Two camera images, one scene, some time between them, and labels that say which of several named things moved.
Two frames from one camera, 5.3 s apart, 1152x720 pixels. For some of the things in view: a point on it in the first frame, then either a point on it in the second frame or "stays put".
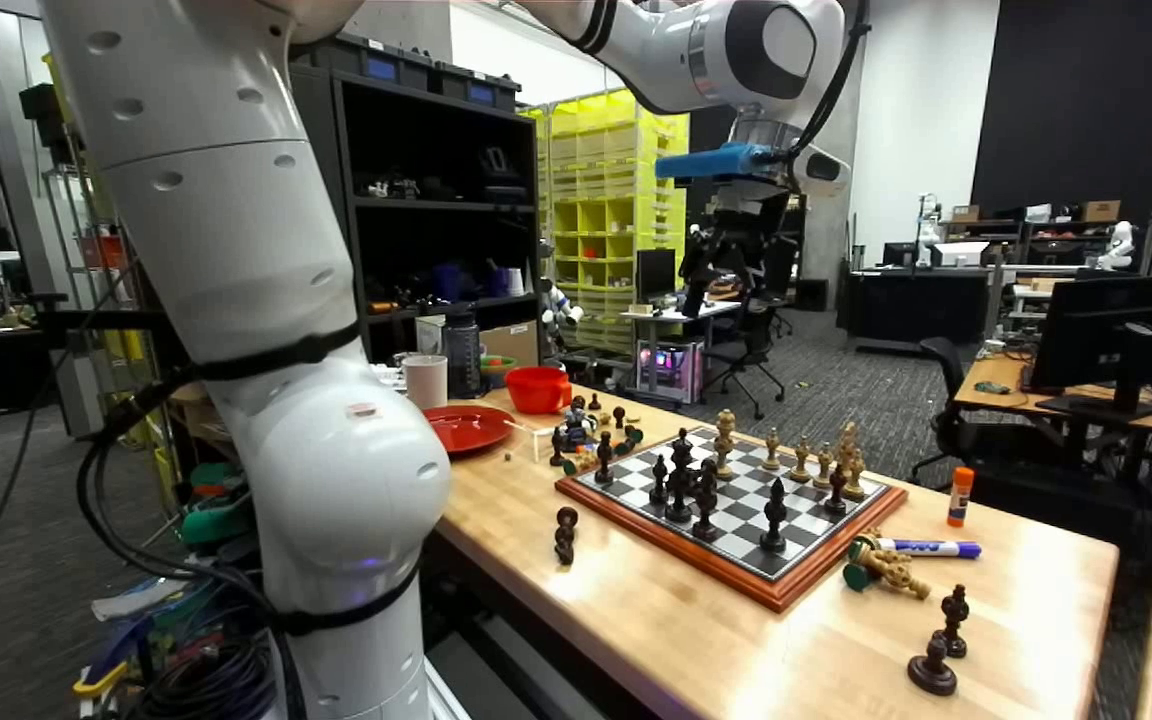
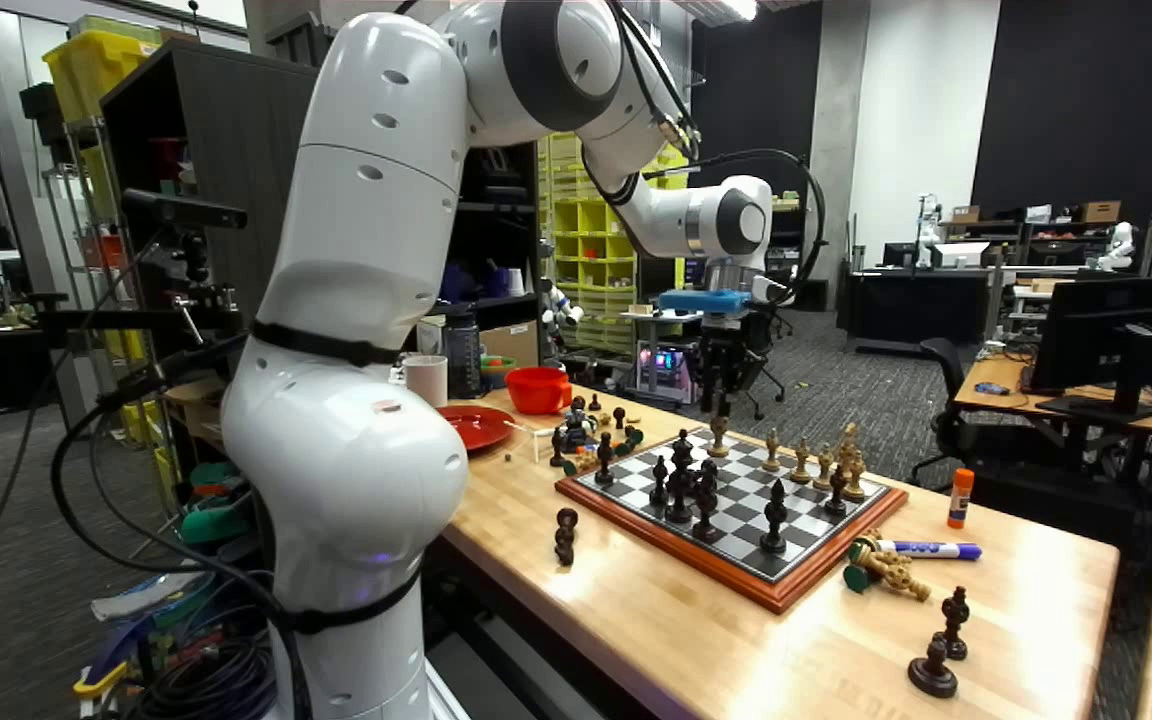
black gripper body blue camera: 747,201 → 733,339
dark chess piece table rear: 955,611 stays put
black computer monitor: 1102,330 stays put
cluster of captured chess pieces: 591,437 stays put
